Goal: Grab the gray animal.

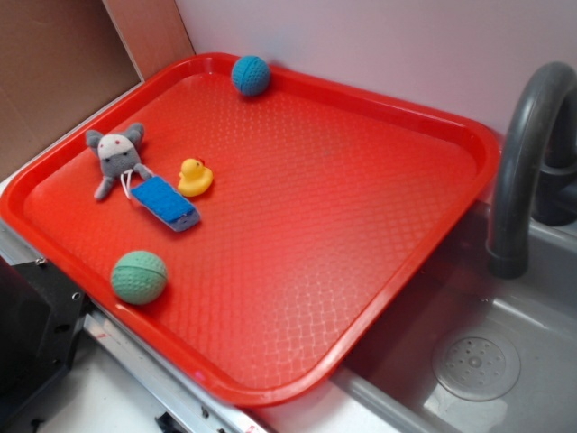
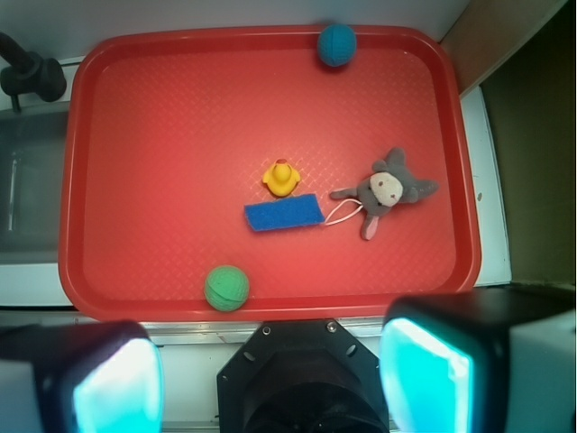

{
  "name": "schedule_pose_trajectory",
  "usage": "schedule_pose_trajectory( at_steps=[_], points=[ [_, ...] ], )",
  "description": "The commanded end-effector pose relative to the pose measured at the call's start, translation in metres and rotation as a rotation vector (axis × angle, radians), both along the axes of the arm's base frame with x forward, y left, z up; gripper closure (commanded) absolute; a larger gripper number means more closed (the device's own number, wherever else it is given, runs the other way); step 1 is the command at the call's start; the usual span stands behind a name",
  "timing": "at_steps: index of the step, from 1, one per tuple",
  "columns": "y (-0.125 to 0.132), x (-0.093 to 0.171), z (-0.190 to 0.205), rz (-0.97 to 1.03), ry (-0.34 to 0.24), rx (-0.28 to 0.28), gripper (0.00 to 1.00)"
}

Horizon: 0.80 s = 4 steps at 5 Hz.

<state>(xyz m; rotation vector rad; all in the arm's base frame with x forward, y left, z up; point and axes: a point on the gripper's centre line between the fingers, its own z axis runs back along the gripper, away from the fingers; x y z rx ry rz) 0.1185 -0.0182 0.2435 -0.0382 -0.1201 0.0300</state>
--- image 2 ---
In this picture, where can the black faucet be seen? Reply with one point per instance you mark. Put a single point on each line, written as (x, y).
(27, 72)

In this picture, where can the gray plush animal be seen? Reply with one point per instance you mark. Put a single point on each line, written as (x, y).
(391, 183)

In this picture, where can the green foam ball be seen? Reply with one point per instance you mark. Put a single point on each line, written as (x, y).
(226, 288)

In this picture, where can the blue rectangular sponge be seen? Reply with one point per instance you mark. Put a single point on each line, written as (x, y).
(285, 213)

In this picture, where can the metal sink basin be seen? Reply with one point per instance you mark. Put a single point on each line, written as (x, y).
(32, 158)

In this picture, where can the red plastic tray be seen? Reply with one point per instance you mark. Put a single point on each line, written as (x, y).
(170, 134)

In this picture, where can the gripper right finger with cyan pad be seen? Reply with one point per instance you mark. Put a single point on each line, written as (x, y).
(486, 360)

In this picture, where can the blue foam ball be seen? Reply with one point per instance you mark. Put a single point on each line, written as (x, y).
(336, 45)

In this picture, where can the yellow rubber duck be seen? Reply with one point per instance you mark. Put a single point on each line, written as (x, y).
(281, 178)

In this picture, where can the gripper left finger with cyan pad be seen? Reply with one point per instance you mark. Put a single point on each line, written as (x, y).
(101, 377)

